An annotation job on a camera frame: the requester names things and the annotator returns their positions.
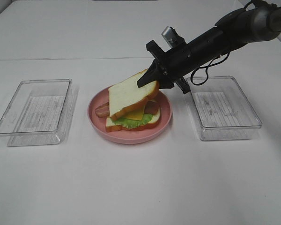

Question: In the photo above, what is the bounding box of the pink round plate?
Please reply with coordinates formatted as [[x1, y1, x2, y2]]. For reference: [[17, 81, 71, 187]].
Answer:
[[88, 88, 172, 144]]

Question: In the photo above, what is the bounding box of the bacon strip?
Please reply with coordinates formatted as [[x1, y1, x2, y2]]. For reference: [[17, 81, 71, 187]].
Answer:
[[144, 99, 159, 115], [95, 102, 109, 118]]

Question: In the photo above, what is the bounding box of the clear plastic tray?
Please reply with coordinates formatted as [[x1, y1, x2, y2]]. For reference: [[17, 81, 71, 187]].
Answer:
[[184, 76, 262, 141], [0, 79, 76, 147]]

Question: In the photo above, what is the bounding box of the left clear plastic tray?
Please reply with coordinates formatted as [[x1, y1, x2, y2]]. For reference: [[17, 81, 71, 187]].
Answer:
[[0, 79, 76, 147]]

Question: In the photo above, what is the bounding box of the bread slice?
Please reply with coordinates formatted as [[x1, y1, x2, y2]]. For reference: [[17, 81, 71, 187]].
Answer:
[[108, 69, 159, 120], [105, 107, 161, 132]]

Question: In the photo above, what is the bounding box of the green lettuce leaf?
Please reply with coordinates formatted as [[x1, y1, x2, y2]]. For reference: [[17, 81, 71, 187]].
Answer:
[[111, 114, 153, 129]]

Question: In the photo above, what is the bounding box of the yellow cheese slice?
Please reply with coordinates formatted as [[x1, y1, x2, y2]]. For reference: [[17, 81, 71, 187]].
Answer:
[[123, 106, 145, 120]]

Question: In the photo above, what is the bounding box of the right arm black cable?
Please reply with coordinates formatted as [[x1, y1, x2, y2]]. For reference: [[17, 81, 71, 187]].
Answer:
[[190, 52, 231, 86]]

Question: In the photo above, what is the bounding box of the right clear plastic tray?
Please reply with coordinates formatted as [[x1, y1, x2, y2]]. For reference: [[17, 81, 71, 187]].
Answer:
[[184, 76, 262, 141]]

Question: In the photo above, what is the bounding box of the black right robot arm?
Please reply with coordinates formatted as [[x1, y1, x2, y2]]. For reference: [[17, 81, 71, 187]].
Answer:
[[137, 0, 281, 94]]

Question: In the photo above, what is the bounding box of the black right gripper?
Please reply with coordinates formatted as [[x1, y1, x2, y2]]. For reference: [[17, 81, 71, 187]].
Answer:
[[137, 40, 190, 94]]

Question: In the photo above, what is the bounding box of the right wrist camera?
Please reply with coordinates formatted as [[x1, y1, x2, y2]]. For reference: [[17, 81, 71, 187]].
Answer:
[[162, 26, 185, 48]]

